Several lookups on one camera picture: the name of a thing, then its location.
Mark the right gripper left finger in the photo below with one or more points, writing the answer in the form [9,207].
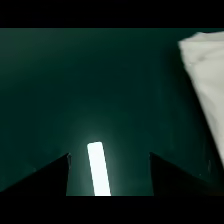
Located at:
[50,180]

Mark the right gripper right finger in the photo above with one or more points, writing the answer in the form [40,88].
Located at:
[173,181]

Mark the white T-shirt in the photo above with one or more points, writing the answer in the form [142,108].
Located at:
[208,76]

